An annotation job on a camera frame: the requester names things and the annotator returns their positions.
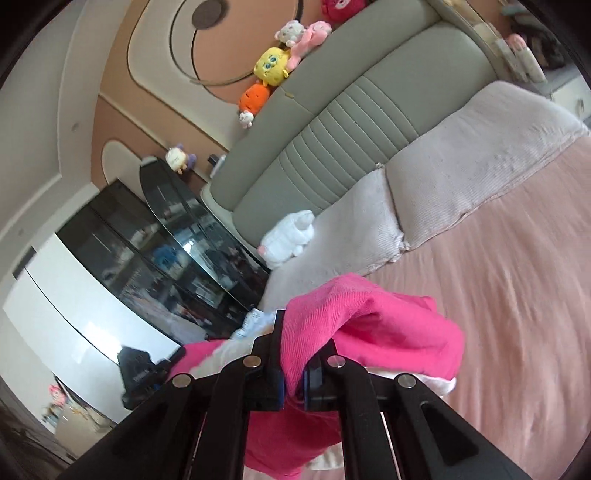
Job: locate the orange carrot plush toy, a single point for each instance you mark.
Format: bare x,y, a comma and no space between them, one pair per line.
255,97

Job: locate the white sailor shirt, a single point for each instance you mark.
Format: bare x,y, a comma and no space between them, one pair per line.
251,323

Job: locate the pale pink pillow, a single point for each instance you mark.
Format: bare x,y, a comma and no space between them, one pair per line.
355,226
485,152

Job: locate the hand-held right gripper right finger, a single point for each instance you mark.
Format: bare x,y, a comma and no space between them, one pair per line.
306,387

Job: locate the white purple plush toy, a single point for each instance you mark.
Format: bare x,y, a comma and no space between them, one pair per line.
178,158

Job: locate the white grey plush toy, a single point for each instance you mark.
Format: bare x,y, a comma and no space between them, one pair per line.
290,32

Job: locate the white dresser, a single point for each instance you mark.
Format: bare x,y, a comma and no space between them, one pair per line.
572,94

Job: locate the grey padded headboard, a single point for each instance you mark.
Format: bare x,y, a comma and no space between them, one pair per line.
332,124

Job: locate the pink ribbed top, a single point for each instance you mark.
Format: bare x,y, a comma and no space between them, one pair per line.
378,323

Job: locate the pink plush toy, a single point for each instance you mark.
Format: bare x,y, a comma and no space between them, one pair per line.
309,41

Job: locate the small white plush toy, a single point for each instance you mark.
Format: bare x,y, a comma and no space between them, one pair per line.
245,119

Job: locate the small dark jar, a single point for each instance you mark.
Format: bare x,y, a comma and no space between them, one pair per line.
213,159

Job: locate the bed with pink blanket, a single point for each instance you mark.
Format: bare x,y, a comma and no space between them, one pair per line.
508,300

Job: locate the white wardrobe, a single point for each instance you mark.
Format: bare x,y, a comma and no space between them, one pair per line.
60,300

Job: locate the black glass cabinet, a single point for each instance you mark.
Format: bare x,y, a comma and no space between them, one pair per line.
138,249

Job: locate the red plush toy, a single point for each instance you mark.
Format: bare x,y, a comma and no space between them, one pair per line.
339,8

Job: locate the round ceiling lamp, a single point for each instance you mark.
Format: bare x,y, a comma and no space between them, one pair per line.
207,11

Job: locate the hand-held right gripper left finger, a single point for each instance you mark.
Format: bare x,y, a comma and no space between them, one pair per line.
278,390

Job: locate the yellow square plush toy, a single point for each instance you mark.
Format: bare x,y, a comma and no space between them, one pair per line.
272,64

